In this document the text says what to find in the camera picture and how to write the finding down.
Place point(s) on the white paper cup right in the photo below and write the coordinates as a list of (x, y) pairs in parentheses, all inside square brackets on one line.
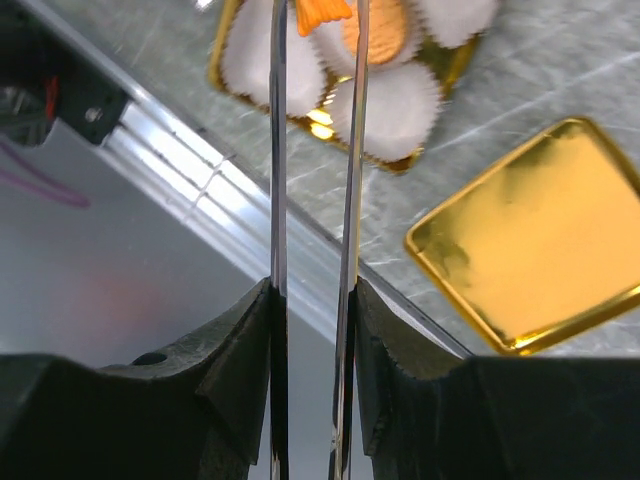
[(402, 106)]

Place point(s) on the gold tin lid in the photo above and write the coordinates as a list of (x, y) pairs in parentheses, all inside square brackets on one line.
[(541, 246)]

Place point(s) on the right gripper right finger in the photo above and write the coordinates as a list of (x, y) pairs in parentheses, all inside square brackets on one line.
[(428, 412)]

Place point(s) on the round biscuit cookie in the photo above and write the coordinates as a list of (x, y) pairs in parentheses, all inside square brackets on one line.
[(388, 29)]

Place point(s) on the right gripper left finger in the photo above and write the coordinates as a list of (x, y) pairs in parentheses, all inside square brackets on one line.
[(277, 200)]

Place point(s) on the orange fish cookie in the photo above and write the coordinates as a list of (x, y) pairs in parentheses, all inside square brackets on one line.
[(312, 13)]

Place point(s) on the white paper cup front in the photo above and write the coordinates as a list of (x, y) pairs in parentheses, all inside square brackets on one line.
[(246, 60)]

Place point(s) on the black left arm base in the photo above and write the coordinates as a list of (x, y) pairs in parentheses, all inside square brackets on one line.
[(71, 88)]

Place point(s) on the white paper cup back-right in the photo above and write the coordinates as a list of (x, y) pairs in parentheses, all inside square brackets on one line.
[(452, 23)]

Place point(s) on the white paper cup centre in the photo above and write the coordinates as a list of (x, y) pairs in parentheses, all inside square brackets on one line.
[(329, 41)]

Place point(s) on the aluminium mounting rail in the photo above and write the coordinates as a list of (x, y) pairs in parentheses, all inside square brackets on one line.
[(163, 46)]

